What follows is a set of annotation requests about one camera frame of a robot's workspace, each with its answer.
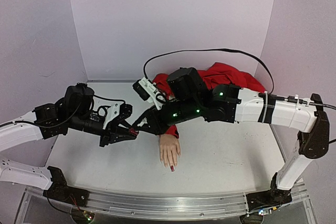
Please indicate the red nail polish bottle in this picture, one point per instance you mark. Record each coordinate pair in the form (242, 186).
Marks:
(133, 131)

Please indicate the red jacket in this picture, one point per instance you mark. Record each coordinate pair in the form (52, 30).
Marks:
(218, 73)

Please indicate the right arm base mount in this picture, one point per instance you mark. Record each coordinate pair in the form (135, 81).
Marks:
(273, 197)

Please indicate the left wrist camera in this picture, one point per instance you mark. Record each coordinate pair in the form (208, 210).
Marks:
(114, 111)

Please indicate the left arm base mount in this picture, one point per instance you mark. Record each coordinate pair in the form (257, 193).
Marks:
(61, 192)

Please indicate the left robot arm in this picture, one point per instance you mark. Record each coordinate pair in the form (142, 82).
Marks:
(23, 130)

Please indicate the mannequin hand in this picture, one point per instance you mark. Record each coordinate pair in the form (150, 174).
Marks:
(170, 150)

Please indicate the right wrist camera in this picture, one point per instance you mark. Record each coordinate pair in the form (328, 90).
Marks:
(148, 92)

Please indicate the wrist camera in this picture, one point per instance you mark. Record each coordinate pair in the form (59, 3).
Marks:
(114, 111)
(148, 92)

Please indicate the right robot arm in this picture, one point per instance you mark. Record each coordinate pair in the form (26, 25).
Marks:
(305, 115)

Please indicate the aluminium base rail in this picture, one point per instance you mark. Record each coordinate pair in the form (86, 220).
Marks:
(183, 208)

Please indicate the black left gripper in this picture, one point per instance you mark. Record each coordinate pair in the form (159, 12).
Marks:
(112, 137)

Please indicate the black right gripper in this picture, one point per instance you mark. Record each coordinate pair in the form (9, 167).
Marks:
(156, 120)

